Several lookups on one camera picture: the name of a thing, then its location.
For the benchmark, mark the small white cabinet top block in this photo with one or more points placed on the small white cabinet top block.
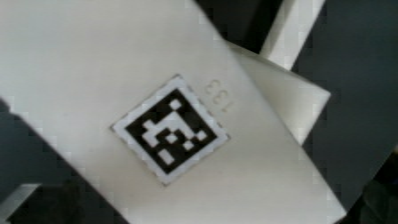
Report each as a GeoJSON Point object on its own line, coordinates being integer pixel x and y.
{"type": "Point", "coordinates": [122, 79]}

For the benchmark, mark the gripper left finger with black tip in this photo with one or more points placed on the gripper left finger with black tip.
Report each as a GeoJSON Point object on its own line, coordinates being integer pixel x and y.
{"type": "Point", "coordinates": [44, 204]}

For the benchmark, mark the white cabinet body box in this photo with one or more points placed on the white cabinet body box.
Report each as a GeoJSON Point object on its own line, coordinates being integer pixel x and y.
{"type": "Point", "coordinates": [296, 95]}

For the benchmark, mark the gripper right finger with grey tip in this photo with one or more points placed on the gripper right finger with grey tip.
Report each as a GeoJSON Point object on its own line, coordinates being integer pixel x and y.
{"type": "Point", "coordinates": [379, 212]}

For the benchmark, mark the white U-shaped fence frame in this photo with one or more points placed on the white U-shaped fence frame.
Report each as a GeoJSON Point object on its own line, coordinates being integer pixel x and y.
{"type": "Point", "coordinates": [291, 30]}

